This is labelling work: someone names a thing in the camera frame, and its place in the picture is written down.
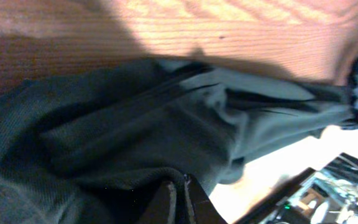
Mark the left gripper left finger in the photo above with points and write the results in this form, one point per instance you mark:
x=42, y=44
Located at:
x=162, y=207

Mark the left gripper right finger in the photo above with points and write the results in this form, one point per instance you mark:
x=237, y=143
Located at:
x=199, y=208

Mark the black Hydrogen t-shirt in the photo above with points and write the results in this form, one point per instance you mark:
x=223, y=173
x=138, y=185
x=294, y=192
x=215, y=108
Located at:
x=93, y=148

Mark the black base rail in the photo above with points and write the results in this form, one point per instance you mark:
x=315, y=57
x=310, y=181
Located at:
x=326, y=196

